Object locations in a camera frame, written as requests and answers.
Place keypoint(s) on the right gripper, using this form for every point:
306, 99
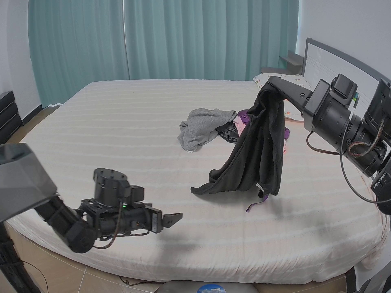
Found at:
326, 117

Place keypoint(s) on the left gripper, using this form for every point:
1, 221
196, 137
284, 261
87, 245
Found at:
137, 220

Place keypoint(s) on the black long-sleeved top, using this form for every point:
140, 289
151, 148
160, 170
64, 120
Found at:
259, 151

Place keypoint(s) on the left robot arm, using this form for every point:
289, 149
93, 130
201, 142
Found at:
18, 175

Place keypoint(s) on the pile of clothes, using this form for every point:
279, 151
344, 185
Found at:
227, 133

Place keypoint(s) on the bed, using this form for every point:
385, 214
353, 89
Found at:
122, 133

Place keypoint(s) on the white printed pillow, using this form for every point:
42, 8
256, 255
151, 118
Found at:
290, 78

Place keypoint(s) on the grey bedside table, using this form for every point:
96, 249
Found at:
293, 60

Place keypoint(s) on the grey garment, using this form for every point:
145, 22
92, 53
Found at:
201, 127

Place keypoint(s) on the blue-green curtain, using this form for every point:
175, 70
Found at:
213, 26
76, 41

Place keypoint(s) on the black chest of drawers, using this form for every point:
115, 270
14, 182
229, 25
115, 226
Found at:
9, 114

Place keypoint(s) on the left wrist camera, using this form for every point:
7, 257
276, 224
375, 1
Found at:
136, 194

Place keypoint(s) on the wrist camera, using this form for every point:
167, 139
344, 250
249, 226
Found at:
343, 87
136, 194

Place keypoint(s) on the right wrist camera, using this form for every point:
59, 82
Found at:
343, 87

